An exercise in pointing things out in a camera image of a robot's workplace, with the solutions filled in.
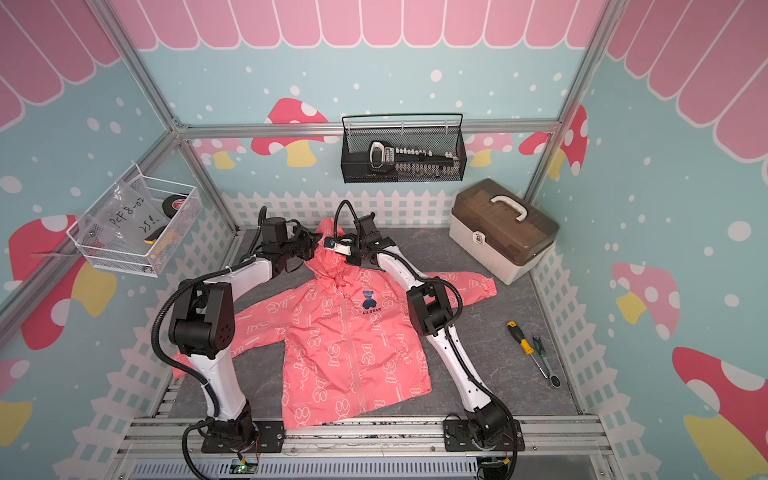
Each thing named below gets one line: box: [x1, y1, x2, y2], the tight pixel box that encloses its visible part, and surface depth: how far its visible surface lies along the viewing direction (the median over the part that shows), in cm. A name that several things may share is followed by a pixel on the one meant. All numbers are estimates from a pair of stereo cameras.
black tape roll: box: [162, 194, 187, 219], surface depth 81 cm
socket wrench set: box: [368, 140, 459, 177], surface depth 91 cm
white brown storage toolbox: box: [449, 178, 560, 286], surface depth 100 cm
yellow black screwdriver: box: [506, 320, 548, 379], surface depth 91 cm
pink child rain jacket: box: [171, 218, 498, 429], surface depth 90 cm
